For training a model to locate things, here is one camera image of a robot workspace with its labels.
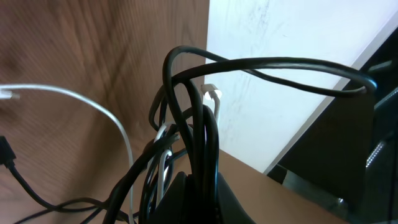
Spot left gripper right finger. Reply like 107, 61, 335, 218
217, 172, 255, 224

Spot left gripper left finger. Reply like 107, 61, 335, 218
148, 172, 192, 224

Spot black USB cable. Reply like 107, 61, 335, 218
136, 45, 378, 224
0, 102, 200, 224

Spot white USB cable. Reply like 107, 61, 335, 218
0, 83, 222, 224

